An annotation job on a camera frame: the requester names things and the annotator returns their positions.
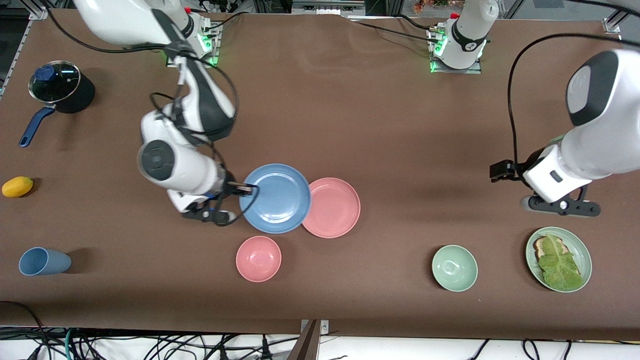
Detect blue plate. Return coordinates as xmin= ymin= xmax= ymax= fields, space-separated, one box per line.
xmin=239 ymin=163 xmax=312 ymax=235

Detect pink plate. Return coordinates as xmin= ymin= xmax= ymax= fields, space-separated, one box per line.
xmin=301 ymin=177 xmax=361 ymax=239

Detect pink bowl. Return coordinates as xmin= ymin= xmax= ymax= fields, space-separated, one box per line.
xmin=235 ymin=235 xmax=282 ymax=283

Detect toast bread slice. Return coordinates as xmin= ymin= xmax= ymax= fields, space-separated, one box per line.
xmin=532 ymin=236 xmax=569 ymax=261

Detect green plate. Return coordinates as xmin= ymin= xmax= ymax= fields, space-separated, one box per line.
xmin=525 ymin=226 xmax=593 ymax=293

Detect green lettuce leaf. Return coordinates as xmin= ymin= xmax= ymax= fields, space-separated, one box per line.
xmin=536 ymin=233 xmax=585 ymax=292

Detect green bowl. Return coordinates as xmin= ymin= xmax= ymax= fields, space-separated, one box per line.
xmin=431 ymin=244 xmax=479 ymax=292

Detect brown table cover mat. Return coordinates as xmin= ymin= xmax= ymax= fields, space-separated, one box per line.
xmin=0 ymin=9 xmax=640 ymax=341

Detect colourful plastic food toys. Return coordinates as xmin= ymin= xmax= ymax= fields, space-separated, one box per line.
xmin=412 ymin=0 xmax=466 ymax=14

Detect grey metal box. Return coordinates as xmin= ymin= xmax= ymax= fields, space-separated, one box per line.
xmin=292 ymin=0 xmax=366 ymax=16

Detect blue cup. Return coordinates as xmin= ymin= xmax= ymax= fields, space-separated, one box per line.
xmin=18 ymin=247 xmax=72 ymax=277

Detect yellow lemon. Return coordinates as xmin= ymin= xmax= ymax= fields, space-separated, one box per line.
xmin=1 ymin=176 xmax=34 ymax=198

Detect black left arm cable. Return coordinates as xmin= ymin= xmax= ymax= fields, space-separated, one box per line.
xmin=507 ymin=33 xmax=640 ymax=166

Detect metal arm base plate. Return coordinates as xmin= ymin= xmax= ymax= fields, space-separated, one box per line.
xmin=166 ymin=22 xmax=221 ymax=68
xmin=430 ymin=27 xmax=483 ymax=75

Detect small metal bracket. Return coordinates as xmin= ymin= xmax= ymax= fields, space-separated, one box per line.
xmin=300 ymin=320 xmax=329 ymax=336

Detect aluminium frame profile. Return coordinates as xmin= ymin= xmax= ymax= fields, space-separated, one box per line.
xmin=602 ymin=0 xmax=640 ymax=34
xmin=0 ymin=0 xmax=52 ymax=98

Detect black base cable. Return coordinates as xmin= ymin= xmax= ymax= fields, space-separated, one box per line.
xmin=200 ymin=0 xmax=253 ymax=41
xmin=350 ymin=14 xmax=442 ymax=47

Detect dark camera pole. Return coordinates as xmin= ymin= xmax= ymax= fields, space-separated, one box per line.
xmin=287 ymin=320 xmax=321 ymax=360

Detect black pot blue handle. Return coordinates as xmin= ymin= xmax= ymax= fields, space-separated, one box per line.
xmin=19 ymin=72 xmax=96 ymax=149

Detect teal floor cable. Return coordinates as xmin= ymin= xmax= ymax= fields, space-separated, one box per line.
xmin=63 ymin=327 xmax=77 ymax=360

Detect black floor cable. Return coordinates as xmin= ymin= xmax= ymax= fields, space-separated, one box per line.
xmin=0 ymin=300 xmax=48 ymax=360

